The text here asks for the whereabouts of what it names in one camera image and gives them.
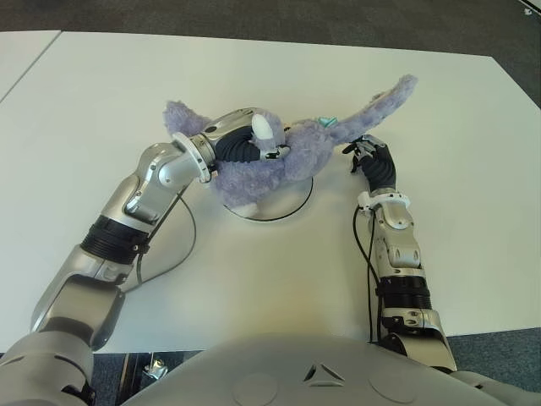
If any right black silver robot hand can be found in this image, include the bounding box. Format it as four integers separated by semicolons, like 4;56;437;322
342;134;398;191

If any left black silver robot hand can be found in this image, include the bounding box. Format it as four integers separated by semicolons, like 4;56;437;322
192;108;293;169

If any purple plush rabbit doll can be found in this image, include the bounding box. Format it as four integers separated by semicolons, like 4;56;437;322
163;74;419;216

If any white plate with black rim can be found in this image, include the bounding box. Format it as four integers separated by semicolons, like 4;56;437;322
221;175;314;222

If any grey robot torso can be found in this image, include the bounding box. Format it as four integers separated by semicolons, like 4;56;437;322
0;329;541;406

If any metal table caster wheel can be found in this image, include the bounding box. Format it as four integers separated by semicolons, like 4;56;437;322
142;356;169;381

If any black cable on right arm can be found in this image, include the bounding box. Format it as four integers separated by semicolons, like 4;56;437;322
352;206;382;342

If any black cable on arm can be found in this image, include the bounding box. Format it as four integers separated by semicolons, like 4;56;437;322
352;206;382;342
125;192;198;294

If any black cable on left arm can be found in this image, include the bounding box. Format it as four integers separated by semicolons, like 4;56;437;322
125;192;198;294

